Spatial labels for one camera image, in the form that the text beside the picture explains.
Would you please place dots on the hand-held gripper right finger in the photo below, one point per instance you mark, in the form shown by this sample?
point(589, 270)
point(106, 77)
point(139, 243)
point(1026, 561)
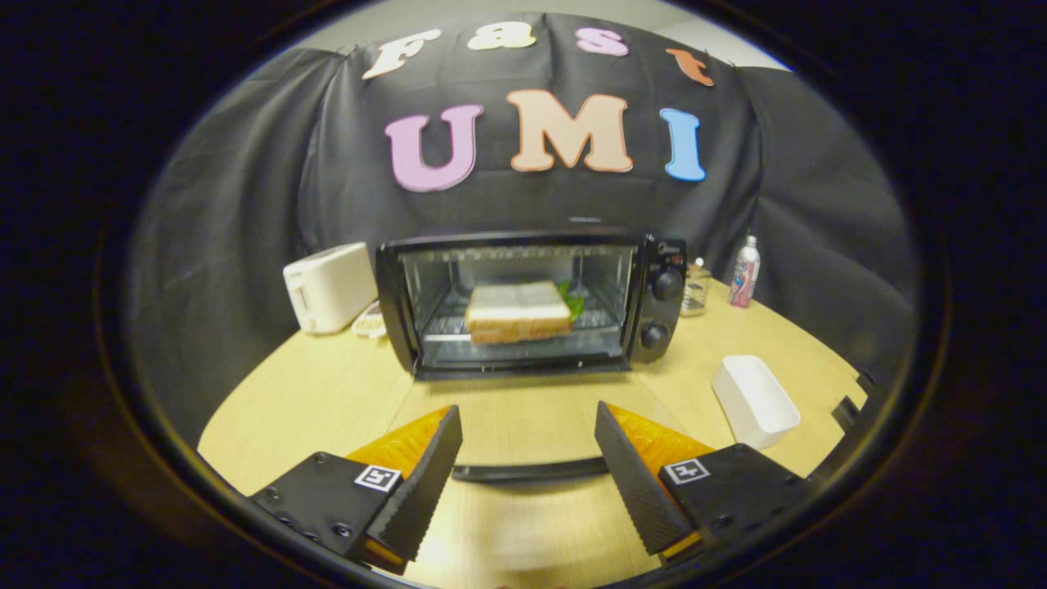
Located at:
point(634, 483)

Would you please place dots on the black table clamp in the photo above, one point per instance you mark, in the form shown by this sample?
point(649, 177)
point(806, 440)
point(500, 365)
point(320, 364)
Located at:
point(865, 382)
point(847, 413)

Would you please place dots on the white bread lettuce sandwich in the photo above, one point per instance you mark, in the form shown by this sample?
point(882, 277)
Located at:
point(517, 311)

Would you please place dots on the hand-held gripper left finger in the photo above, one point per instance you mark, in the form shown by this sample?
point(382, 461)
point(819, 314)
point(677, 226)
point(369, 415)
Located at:
point(425, 483)

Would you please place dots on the white rectangular dish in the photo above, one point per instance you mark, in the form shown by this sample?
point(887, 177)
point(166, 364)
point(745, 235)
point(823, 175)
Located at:
point(757, 401)

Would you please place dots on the white pop-up toaster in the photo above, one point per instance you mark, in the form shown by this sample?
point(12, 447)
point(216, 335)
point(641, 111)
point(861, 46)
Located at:
point(327, 286)

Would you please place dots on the white pink drink bottle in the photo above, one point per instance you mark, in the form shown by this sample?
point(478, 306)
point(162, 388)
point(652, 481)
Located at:
point(744, 278)

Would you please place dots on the black toaster oven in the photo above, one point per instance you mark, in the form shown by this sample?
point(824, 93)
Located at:
point(662, 311)

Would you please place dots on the small white red item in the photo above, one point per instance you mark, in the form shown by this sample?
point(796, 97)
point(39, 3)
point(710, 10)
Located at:
point(370, 323)

